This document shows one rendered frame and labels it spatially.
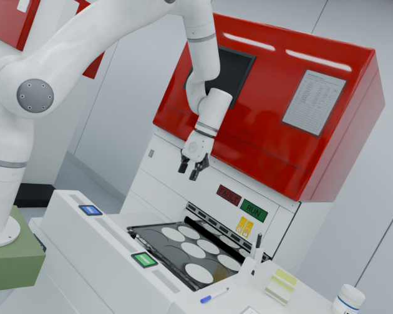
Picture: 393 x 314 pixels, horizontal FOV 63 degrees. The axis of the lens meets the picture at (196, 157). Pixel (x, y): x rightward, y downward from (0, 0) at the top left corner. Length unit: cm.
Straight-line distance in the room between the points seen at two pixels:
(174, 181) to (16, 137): 89
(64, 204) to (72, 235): 10
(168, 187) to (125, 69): 286
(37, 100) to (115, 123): 343
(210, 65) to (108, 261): 65
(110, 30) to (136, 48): 341
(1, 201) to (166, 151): 92
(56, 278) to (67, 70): 63
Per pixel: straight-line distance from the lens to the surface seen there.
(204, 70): 104
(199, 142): 112
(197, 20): 100
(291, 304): 110
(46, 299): 116
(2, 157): 82
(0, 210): 88
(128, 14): 85
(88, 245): 99
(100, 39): 83
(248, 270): 99
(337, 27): 310
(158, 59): 392
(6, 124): 85
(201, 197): 146
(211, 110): 111
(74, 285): 105
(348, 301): 120
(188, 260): 115
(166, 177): 158
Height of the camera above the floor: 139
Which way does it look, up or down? 8 degrees down
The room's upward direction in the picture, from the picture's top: 24 degrees clockwise
